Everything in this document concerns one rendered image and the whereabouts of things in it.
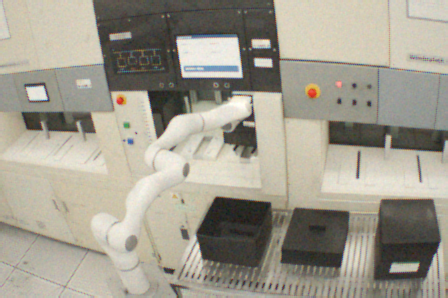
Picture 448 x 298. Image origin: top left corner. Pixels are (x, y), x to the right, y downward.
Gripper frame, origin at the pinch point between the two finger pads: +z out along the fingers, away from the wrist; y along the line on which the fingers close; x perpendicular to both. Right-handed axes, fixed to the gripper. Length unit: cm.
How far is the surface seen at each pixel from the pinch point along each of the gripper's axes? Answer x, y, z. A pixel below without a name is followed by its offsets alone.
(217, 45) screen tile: 41, 2, -33
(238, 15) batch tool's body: 56, 13, -33
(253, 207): -32, 16, -50
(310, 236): -35, 47, -62
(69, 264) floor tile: -122, -137, -57
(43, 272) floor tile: -122, -155, -75
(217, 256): -41, 7, -77
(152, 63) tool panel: 33, -31, -35
